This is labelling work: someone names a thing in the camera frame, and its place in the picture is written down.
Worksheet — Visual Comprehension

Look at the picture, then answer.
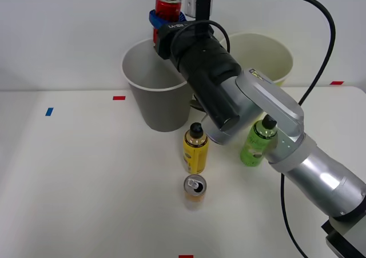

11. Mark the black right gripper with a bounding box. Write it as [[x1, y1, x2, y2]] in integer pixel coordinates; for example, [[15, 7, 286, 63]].
[[148, 9, 216, 61]]

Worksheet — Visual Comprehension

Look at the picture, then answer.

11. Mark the red drink can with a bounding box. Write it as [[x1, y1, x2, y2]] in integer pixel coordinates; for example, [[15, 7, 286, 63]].
[[153, 0, 184, 49]]

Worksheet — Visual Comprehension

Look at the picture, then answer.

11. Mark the grey plastic waste bin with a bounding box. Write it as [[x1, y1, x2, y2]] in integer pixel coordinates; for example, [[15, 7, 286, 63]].
[[121, 37, 198, 133]]

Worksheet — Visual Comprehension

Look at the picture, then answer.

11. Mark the yellow-green plastic waste bin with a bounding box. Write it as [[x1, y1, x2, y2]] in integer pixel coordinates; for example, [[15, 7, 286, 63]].
[[220, 32, 295, 122]]

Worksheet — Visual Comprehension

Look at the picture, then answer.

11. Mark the yellow plastic bottle black cap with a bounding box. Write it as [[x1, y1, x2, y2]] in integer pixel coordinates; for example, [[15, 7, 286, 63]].
[[182, 122, 210, 175]]

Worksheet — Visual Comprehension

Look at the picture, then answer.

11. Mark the green plastic bottle black cap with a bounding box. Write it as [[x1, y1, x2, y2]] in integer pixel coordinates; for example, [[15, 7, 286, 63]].
[[239, 114, 279, 168]]

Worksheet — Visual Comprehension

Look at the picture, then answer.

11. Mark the yellow-orange drink can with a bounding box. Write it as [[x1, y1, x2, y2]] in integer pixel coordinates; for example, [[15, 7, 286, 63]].
[[182, 174, 207, 211]]

